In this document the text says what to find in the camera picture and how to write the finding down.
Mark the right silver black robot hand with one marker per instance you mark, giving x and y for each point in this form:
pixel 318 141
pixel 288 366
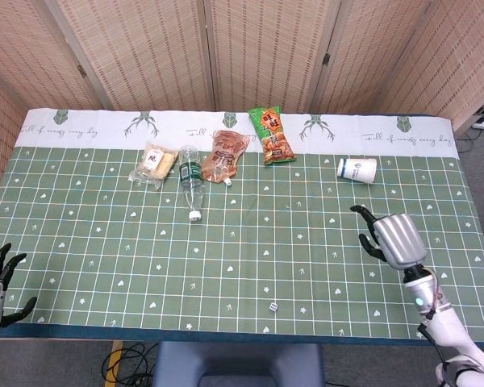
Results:
pixel 403 242

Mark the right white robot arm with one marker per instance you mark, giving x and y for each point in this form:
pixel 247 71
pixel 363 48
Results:
pixel 447 322

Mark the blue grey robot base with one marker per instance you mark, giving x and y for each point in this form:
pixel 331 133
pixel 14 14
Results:
pixel 238 363

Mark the small white die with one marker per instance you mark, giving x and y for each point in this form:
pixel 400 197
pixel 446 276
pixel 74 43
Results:
pixel 273 306

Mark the green checkered tablecloth table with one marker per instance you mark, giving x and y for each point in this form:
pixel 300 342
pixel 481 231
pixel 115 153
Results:
pixel 242 250

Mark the yellow floor tape strip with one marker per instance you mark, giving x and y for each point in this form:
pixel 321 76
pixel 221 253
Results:
pixel 112 363

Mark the green snack bag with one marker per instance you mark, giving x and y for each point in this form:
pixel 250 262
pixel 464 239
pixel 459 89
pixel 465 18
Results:
pixel 272 137

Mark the brown spouted sauce pouch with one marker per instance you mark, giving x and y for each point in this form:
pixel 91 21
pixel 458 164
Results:
pixel 224 159

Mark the brass screen hinge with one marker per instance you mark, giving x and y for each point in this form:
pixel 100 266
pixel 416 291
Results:
pixel 82 70
pixel 326 58

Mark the clear packaged bread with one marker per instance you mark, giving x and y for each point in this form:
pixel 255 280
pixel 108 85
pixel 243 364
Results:
pixel 155 163

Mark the clear plastic water bottle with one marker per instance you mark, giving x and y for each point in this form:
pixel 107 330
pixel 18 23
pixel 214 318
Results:
pixel 191 181

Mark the woven bamboo folding screen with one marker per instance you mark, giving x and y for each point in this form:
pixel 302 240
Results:
pixel 145 52

